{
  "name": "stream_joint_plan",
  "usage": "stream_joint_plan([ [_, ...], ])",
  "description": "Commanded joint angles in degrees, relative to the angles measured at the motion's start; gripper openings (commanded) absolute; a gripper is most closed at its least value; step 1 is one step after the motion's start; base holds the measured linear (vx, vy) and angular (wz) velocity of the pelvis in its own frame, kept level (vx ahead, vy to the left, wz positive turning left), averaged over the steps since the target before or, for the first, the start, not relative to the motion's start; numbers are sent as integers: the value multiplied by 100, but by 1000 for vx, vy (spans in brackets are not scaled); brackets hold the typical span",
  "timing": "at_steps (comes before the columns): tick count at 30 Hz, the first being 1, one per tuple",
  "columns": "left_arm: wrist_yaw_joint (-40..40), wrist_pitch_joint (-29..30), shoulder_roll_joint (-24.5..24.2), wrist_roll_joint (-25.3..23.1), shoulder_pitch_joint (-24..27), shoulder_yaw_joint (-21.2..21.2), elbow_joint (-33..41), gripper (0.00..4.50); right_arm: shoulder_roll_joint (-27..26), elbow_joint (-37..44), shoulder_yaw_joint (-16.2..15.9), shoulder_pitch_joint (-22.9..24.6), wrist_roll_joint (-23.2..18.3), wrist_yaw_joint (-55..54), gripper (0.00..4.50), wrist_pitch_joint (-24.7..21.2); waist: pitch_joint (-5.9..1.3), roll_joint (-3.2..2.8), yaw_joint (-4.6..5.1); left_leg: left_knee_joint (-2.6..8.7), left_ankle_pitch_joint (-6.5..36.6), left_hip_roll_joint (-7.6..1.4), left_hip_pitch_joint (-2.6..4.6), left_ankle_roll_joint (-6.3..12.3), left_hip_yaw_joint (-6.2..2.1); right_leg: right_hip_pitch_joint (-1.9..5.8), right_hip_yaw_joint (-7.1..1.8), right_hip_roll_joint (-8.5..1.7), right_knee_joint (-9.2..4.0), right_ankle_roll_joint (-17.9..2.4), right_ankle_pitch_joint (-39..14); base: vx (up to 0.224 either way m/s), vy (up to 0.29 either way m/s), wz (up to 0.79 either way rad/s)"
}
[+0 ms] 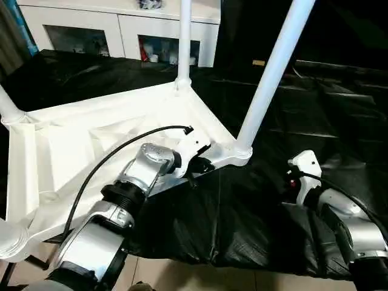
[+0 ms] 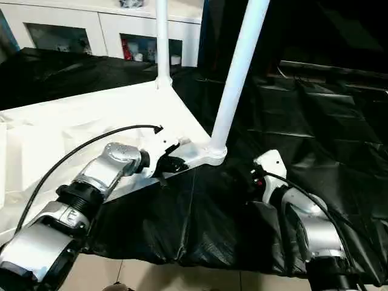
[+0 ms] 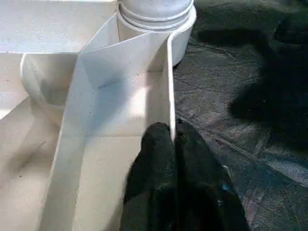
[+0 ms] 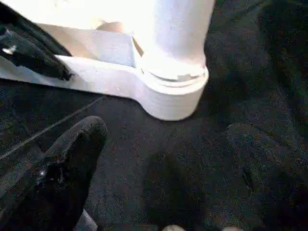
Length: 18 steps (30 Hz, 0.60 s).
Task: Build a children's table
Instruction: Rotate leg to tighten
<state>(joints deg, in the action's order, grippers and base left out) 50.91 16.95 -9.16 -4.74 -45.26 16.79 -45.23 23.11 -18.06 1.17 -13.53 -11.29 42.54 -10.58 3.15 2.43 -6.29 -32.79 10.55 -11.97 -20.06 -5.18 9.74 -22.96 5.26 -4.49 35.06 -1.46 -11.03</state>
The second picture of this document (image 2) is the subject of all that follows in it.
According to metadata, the white plastic table top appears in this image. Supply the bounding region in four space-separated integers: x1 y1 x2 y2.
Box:
0 76 228 243

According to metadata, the white plastic table leg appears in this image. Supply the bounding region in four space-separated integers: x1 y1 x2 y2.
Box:
210 0 271 155
153 0 174 89

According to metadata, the black work mat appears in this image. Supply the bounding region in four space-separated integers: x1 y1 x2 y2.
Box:
0 46 388 287

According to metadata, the dark low shelf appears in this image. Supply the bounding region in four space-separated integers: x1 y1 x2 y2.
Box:
278 60 388 80

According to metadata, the white glass-door cabinet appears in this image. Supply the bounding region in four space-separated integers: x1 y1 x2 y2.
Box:
0 0 203 68

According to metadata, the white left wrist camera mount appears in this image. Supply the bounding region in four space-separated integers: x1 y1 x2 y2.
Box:
140 128 191 179

